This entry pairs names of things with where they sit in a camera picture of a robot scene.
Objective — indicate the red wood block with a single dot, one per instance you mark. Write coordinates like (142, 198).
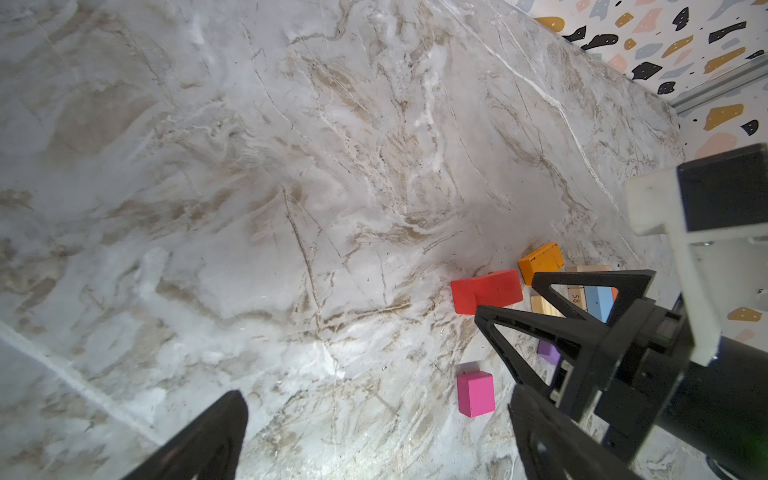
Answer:
(496, 289)

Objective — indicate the purple wood cube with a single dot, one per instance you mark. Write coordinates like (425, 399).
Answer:
(548, 352)

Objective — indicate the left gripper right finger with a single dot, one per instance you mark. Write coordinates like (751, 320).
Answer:
(552, 446)

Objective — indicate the yellow-orange wood block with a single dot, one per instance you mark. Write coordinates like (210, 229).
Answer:
(547, 258)

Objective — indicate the light blue wood block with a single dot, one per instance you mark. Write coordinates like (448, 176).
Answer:
(599, 302)

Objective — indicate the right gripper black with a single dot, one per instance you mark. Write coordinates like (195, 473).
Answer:
(660, 384)

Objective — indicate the magenta wood cube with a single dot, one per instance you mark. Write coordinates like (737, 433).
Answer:
(476, 394)

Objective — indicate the right frame aluminium post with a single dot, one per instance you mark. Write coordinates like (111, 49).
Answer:
(744, 75)

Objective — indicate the small natural wood cube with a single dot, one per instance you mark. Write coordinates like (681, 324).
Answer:
(540, 305)

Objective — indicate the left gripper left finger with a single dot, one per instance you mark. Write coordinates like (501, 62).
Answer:
(209, 447)

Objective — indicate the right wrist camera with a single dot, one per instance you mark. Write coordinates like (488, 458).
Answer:
(713, 211)

